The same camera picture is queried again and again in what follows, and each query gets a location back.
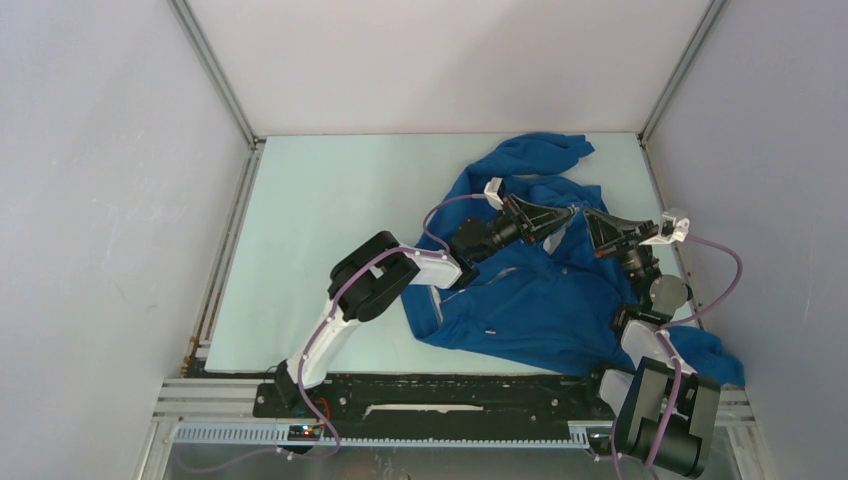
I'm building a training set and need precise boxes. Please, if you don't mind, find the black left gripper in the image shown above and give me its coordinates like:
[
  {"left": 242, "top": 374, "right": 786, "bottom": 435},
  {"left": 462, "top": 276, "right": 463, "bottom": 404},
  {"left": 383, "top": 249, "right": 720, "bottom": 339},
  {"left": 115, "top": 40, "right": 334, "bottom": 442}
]
[{"left": 472, "top": 194, "right": 568, "bottom": 263}]

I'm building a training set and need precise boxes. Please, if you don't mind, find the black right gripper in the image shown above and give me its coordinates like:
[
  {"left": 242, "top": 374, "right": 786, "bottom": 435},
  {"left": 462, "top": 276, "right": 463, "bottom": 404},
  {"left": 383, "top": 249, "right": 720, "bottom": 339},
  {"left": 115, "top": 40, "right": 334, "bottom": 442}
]
[{"left": 584, "top": 207, "right": 661, "bottom": 304}]

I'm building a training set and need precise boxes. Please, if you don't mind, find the blue zip-up jacket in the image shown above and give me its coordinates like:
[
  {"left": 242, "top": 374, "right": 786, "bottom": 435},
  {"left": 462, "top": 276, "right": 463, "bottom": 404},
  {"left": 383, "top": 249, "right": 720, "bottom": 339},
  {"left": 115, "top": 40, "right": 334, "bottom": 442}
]
[{"left": 400, "top": 131, "right": 746, "bottom": 389}]

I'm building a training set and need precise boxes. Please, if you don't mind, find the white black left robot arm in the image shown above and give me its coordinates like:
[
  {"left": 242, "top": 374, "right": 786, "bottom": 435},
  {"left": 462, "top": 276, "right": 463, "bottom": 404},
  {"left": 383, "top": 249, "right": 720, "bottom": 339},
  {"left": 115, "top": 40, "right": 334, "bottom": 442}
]
[{"left": 273, "top": 194, "right": 579, "bottom": 417}]

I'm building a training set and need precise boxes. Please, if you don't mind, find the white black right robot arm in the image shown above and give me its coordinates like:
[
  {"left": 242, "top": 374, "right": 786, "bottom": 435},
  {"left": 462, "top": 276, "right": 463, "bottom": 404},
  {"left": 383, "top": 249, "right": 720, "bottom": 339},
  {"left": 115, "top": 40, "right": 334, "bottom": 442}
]
[{"left": 581, "top": 209, "right": 720, "bottom": 479}]

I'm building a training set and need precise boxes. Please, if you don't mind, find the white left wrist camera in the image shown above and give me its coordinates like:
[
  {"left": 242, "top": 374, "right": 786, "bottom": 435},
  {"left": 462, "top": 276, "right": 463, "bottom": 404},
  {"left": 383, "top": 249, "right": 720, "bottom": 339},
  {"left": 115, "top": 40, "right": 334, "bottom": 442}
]
[{"left": 483, "top": 177, "right": 505, "bottom": 210}]

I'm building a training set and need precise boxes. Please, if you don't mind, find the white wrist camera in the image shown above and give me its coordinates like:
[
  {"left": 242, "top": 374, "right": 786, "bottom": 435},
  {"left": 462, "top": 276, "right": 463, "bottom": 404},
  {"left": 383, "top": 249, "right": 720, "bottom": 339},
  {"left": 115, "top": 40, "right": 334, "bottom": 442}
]
[
  {"left": 640, "top": 208, "right": 691, "bottom": 246},
  {"left": 483, "top": 177, "right": 505, "bottom": 210}
]

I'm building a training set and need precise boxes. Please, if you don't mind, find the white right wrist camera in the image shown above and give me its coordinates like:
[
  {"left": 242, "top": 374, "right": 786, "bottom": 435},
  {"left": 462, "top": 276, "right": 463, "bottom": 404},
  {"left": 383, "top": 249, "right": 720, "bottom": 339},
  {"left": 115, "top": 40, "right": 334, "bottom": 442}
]
[{"left": 640, "top": 208, "right": 691, "bottom": 246}]

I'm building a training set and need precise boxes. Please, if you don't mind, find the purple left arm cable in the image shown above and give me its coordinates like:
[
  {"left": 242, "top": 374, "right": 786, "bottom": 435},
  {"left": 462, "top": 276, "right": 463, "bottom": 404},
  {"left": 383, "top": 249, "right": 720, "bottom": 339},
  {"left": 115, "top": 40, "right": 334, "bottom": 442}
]
[{"left": 173, "top": 193, "right": 492, "bottom": 474}]

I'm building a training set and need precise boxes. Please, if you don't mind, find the aluminium corner frame post right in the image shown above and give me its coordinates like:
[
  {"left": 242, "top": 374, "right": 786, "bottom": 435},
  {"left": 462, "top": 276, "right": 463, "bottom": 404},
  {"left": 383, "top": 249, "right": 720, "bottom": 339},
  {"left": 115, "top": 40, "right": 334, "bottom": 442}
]
[{"left": 638, "top": 0, "right": 729, "bottom": 147}]

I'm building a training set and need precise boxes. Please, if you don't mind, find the aluminium corner frame post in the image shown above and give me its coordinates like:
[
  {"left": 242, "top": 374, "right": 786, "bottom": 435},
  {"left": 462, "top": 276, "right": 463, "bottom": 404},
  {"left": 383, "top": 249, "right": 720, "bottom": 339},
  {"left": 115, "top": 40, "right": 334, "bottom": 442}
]
[
  {"left": 167, "top": 0, "right": 259, "bottom": 149},
  {"left": 638, "top": 0, "right": 729, "bottom": 147}
]

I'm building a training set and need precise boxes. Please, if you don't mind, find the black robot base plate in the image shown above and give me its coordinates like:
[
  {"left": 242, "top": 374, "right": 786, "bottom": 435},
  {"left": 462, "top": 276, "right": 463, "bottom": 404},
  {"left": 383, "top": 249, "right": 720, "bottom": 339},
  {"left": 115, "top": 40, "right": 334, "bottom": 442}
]
[{"left": 253, "top": 374, "right": 617, "bottom": 444}]

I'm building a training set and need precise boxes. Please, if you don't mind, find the aluminium corner frame post left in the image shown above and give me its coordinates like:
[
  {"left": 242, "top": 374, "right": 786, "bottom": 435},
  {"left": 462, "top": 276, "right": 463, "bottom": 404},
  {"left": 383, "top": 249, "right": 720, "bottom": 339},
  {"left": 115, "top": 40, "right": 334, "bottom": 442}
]
[{"left": 167, "top": 0, "right": 259, "bottom": 149}]

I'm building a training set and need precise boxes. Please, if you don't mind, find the aluminium front frame rail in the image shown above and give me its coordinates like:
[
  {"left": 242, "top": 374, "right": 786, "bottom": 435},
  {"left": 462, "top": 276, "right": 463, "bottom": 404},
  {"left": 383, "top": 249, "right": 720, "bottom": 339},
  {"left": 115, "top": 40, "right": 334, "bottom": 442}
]
[{"left": 135, "top": 377, "right": 757, "bottom": 480}]

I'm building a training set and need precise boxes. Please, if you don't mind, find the grey slotted cable duct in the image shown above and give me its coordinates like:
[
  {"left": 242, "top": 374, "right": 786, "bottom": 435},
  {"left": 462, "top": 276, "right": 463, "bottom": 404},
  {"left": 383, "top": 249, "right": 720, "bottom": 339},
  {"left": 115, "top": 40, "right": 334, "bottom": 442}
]
[{"left": 173, "top": 422, "right": 589, "bottom": 449}]

